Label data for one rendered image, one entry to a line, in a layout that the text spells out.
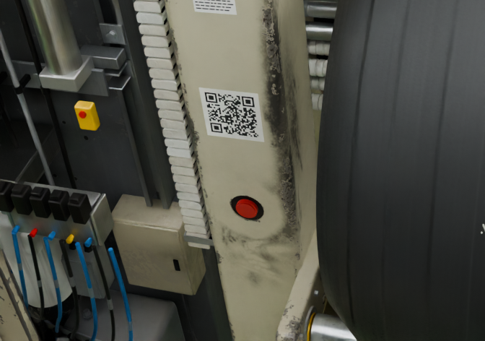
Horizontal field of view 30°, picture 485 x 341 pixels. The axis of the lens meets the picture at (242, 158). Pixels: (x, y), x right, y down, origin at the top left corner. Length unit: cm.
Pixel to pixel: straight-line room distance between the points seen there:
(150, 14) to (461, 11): 39
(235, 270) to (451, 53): 59
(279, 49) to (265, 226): 28
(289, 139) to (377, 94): 30
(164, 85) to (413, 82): 39
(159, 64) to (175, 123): 9
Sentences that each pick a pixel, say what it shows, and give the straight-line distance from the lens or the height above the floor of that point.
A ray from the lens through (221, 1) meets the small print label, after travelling 101.
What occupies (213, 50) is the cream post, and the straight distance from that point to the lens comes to 105.
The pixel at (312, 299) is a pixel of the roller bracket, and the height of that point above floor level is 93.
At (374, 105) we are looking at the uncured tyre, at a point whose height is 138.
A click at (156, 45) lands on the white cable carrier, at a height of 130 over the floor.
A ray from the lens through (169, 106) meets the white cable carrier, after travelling 115.
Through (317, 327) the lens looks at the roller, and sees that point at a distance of 124.
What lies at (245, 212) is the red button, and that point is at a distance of 121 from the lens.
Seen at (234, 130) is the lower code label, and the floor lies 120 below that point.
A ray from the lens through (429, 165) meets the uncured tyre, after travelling 84.
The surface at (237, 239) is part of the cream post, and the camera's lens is 126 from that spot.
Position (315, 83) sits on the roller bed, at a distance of 157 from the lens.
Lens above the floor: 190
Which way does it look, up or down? 41 degrees down
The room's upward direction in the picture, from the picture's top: 9 degrees counter-clockwise
